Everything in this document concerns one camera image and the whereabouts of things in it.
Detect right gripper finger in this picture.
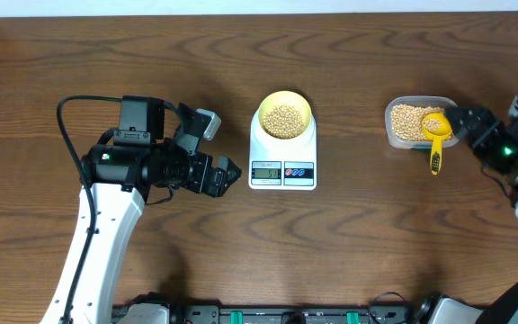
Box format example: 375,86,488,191
447,112,478,140
445,107,499,131

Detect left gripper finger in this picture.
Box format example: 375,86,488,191
207,168,237,197
216,156,242,185

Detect yellow measuring scoop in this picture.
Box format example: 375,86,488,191
421,112,452,176

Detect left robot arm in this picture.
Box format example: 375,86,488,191
42,95,242,323

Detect soybeans in scoop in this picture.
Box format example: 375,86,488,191
424,118,442,133

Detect white digital kitchen scale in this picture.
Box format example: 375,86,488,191
248,111,317,191

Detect soybeans in bowl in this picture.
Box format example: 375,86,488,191
263,104,308,140

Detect pale yellow bowl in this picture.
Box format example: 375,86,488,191
258,91,312,135

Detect clear plastic container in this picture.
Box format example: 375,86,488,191
385,95,457,149

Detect soybeans pile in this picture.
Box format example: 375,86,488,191
390,103,444,142

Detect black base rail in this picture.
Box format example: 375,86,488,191
110,291,480,324

